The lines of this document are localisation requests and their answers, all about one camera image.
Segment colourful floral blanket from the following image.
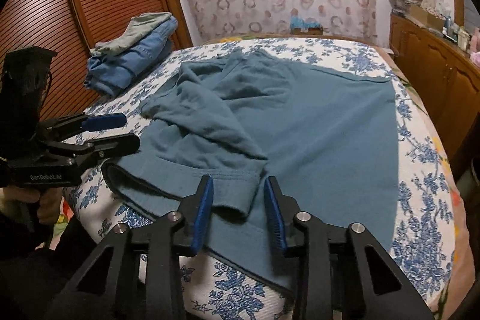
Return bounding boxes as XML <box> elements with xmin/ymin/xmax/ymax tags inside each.
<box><xmin>64</xmin><ymin>38</ymin><xmax>456</xmax><ymax>319</ymax></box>

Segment stack of newspapers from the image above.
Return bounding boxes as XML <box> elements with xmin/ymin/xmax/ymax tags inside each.
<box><xmin>388</xmin><ymin>0</ymin><xmax>422</xmax><ymax>16</ymax></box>

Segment teal blue pants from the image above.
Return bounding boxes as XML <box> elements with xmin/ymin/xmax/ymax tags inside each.
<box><xmin>102</xmin><ymin>49</ymin><xmax>399</xmax><ymax>289</ymax></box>

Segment wooden sideboard cabinet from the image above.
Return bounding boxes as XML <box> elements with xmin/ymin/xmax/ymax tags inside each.
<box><xmin>390</xmin><ymin>14</ymin><xmax>479</xmax><ymax>177</ymax></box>

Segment folded grey garment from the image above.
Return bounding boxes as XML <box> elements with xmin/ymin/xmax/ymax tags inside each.
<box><xmin>89</xmin><ymin>12</ymin><xmax>173</xmax><ymax>56</ymax></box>

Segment blue floral white bedspread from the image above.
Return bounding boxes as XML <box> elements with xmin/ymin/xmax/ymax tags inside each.
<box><xmin>89</xmin><ymin>38</ymin><xmax>464</xmax><ymax>319</ymax></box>

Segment folded blue denim jeans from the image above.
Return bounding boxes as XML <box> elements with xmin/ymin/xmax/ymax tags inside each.
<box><xmin>85</xmin><ymin>16</ymin><xmax>178</xmax><ymax>97</ymax></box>

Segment cardboard box with blue items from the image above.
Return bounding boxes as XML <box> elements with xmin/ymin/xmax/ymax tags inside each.
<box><xmin>289</xmin><ymin>15</ymin><xmax>323</xmax><ymax>36</ymax></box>

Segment person's left hand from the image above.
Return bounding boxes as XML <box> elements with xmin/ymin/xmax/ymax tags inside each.
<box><xmin>1</xmin><ymin>186</ymin><xmax>63</xmax><ymax>225</ymax></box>

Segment pink item on sideboard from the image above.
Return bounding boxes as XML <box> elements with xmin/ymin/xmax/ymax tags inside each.
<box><xmin>469</xmin><ymin>28</ymin><xmax>480</xmax><ymax>67</ymax></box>

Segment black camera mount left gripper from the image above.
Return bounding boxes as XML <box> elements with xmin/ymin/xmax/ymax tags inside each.
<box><xmin>1</xmin><ymin>46</ymin><xmax>57</xmax><ymax>162</ymax></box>

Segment cardboard box on sideboard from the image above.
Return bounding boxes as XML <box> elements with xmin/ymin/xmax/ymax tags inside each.
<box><xmin>408</xmin><ymin>4</ymin><xmax>445</xmax><ymax>32</ymax></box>

